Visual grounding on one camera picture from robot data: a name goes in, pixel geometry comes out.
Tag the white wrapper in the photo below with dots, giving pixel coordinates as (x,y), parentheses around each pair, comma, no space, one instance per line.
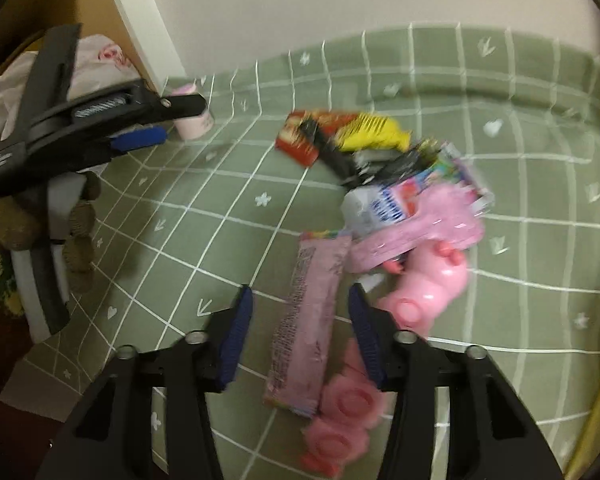
(375,207)

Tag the pink cup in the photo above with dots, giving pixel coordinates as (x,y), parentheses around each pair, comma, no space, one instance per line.
(195,127)

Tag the red snack packet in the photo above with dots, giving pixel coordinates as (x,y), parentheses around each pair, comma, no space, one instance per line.
(292,140)

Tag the white door frame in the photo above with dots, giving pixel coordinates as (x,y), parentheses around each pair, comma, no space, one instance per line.
(145,10)

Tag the colourful printed wrapper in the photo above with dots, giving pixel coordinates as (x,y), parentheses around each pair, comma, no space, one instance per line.
(445,175)

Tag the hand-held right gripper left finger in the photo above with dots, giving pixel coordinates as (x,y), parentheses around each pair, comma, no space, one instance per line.
(235,340)

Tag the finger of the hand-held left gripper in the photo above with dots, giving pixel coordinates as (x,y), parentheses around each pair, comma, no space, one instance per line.
(140,139)
(185,105)

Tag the white plastic bag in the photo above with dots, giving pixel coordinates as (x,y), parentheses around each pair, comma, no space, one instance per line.
(105,57)

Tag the pink caterpillar toy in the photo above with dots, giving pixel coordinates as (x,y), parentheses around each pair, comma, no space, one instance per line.
(430,280)

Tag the yellow striped snack packet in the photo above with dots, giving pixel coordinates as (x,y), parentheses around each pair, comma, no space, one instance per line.
(375,132)

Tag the black wrapper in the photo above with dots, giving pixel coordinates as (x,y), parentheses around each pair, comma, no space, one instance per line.
(340,160)

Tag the green checked tablecloth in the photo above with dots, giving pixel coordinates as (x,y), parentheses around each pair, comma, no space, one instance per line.
(530,210)

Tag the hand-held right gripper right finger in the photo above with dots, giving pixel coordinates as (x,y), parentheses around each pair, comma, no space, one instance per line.
(367,340)

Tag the long pink snack wrapper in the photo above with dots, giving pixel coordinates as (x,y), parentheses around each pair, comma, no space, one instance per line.
(305,320)

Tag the person's left hand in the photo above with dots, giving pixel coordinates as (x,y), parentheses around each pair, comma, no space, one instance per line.
(10,225)

